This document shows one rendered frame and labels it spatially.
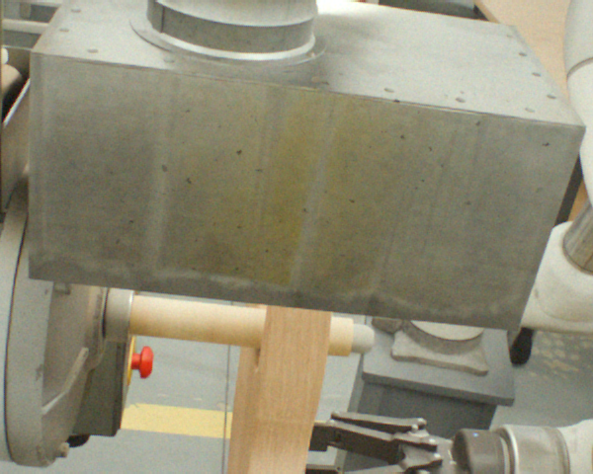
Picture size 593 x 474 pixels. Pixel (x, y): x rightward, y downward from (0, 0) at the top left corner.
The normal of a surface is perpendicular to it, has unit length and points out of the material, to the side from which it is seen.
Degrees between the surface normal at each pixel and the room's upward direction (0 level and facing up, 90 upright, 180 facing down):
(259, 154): 90
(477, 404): 90
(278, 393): 91
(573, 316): 113
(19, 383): 76
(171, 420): 0
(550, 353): 0
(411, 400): 90
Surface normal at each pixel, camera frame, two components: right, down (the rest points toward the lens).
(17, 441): 0.00, 0.71
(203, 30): -0.22, 0.47
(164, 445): 0.15, -0.85
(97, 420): 0.04, 0.51
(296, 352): 0.08, 0.26
